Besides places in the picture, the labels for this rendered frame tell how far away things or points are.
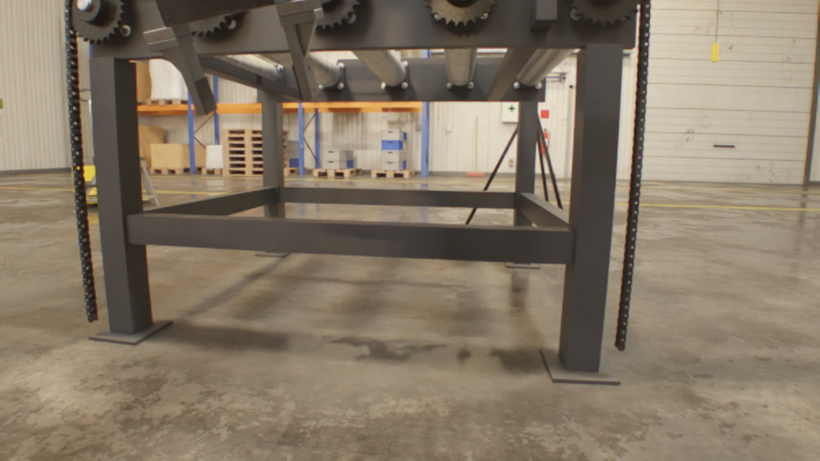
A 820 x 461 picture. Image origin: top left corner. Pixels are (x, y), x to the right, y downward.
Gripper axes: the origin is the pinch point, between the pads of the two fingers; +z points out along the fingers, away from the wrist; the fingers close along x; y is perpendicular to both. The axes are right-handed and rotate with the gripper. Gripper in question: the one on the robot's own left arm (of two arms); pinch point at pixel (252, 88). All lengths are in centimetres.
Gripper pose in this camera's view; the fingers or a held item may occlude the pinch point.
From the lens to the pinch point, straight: 51.4
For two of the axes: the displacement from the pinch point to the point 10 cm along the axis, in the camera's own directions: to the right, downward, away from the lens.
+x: -9.8, 0.8, 1.6
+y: 0.9, -5.1, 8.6
